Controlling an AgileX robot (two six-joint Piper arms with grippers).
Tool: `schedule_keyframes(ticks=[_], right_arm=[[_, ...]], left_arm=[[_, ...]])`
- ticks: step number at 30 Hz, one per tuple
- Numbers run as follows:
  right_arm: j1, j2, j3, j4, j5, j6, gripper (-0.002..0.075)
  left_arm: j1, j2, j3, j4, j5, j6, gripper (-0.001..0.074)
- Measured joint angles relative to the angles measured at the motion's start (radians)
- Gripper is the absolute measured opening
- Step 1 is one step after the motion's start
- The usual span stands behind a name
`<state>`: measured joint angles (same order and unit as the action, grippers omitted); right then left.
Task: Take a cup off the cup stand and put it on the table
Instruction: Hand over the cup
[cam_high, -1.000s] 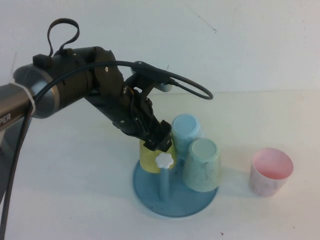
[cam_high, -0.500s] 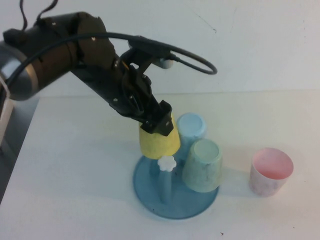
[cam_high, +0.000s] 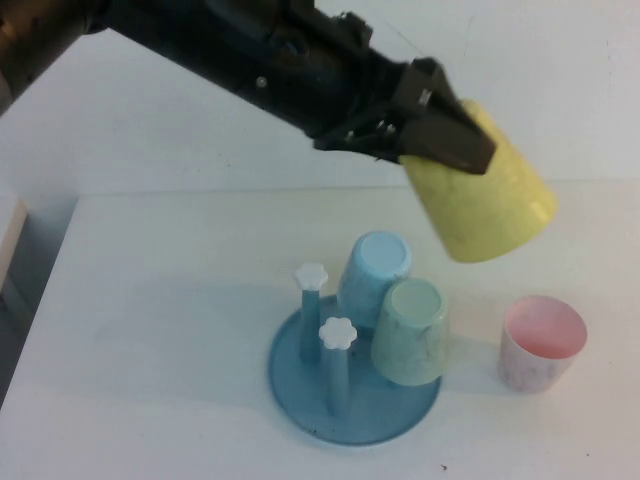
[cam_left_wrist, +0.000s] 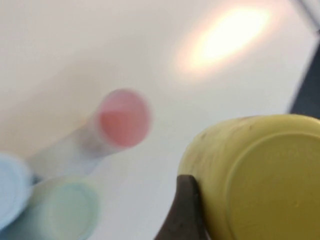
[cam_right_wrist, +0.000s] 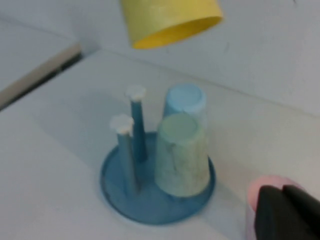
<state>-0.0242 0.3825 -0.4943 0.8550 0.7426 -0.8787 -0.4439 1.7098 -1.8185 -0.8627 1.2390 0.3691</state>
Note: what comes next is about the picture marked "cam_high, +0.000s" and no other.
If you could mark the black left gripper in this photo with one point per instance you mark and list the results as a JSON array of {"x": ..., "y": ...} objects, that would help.
[{"x": 345, "y": 95}]

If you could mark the yellow plastic cup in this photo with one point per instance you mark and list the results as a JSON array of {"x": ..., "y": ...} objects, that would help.
[{"x": 480, "y": 215}]

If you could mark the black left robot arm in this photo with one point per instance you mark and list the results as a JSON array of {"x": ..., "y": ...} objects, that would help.
[{"x": 175, "y": 30}]

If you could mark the light blue plastic cup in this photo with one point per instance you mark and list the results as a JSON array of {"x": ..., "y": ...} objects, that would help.
[{"x": 370, "y": 280}]

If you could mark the pale green plastic cup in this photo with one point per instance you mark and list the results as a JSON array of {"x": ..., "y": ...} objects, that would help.
[{"x": 410, "y": 340}]

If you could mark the pink plastic cup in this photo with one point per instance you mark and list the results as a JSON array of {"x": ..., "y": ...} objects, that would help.
[{"x": 530, "y": 370}]

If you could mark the blue cup stand white caps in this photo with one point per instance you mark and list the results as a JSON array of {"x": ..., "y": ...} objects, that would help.
[{"x": 380, "y": 415}]

